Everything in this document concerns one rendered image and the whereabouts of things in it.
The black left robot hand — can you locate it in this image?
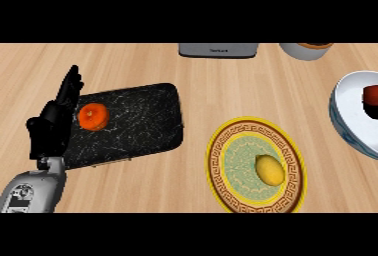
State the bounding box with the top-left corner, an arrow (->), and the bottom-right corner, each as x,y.
25,64 -> 86,161

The orange round fruit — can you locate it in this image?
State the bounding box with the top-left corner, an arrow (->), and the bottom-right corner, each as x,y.
77,102 -> 111,132

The black marble cutting board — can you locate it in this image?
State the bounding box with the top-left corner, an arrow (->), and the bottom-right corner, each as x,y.
62,82 -> 185,171

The white bowl with blue rim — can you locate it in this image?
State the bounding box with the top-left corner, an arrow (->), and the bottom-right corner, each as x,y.
328,70 -> 378,160

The grey appliance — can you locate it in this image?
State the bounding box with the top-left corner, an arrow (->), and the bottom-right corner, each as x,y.
177,43 -> 260,60

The red and black item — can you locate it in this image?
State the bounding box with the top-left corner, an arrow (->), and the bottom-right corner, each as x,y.
362,84 -> 378,120

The yellow bell pepper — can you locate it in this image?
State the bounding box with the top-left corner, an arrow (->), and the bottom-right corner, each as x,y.
254,154 -> 287,187

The yellow patterned plate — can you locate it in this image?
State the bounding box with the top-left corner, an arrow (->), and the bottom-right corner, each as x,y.
204,115 -> 309,214

